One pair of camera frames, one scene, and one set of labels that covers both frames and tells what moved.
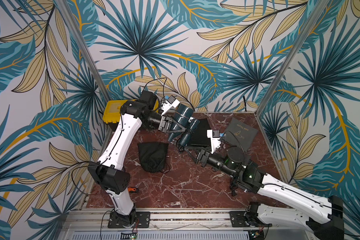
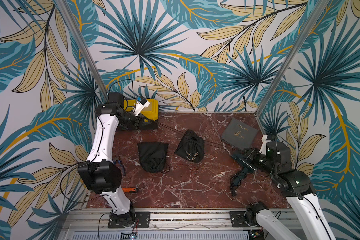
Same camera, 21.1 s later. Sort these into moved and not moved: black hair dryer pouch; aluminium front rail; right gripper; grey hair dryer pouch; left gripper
Moved: left gripper; right gripper
Not moved: aluminium front rail; grey hair dryer pouch; black hair dryer pouch
